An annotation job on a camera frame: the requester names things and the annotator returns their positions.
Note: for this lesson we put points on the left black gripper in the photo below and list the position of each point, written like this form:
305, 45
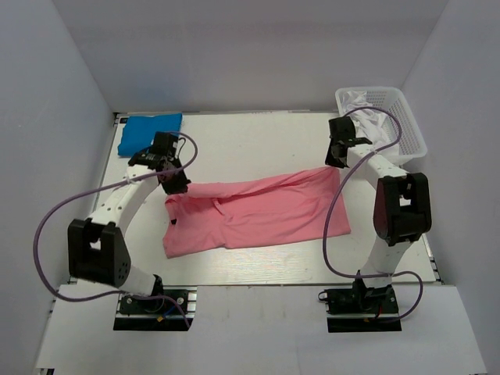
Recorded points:
178, 187

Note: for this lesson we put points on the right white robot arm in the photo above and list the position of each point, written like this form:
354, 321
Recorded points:
401, 212

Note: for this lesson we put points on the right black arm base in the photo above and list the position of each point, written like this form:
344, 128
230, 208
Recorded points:
361, 309

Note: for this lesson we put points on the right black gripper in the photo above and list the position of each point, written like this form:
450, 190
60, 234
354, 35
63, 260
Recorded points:
331, 160

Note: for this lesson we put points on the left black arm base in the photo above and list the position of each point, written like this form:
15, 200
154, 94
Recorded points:
159, 315

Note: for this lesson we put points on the white plastic basket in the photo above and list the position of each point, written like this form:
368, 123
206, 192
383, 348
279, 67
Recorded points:
411, 144

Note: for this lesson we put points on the pink t shirt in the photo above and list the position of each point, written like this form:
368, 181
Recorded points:
277, 210

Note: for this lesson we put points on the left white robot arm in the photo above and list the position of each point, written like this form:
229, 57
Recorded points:
97, 246

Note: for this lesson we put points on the folded blue t shirt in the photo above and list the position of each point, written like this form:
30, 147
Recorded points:
139, 131

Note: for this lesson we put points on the white crumpled t shirt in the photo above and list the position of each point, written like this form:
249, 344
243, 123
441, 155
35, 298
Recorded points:
372, 124

